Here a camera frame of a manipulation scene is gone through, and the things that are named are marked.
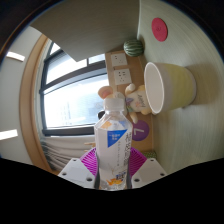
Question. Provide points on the yellow and white mug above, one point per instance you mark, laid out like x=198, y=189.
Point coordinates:
x=175, y=86

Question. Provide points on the ceiling lights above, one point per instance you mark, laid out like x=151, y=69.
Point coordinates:
x=15, y=56

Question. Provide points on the round green cactus ornament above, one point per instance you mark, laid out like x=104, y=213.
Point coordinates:
x=133, y=47

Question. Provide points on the flat round red coaster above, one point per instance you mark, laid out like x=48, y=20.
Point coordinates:
x=159, y=29

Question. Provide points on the clear plastic water bottle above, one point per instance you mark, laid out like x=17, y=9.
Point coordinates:
x=113, y=143

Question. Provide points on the dark-framed window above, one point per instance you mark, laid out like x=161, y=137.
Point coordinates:
x=73, y=100

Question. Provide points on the purple round number sign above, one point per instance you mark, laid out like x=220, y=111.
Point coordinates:
x=141, y=130

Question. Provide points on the grey-green desk partition panel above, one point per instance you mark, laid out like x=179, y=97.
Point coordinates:
x=90, y=26

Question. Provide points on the grey pleated curtain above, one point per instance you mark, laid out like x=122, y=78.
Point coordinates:
x=63, y=150

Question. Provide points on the white wall socket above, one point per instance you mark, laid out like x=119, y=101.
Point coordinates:
x=119, y=59
x=122, y=76

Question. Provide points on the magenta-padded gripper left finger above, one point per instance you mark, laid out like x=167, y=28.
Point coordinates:
x=75, y=170

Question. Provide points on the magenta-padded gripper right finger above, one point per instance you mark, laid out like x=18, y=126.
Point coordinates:
x=150, y=170

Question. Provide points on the beige mouse plush toy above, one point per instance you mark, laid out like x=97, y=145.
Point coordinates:
x=137, y=100

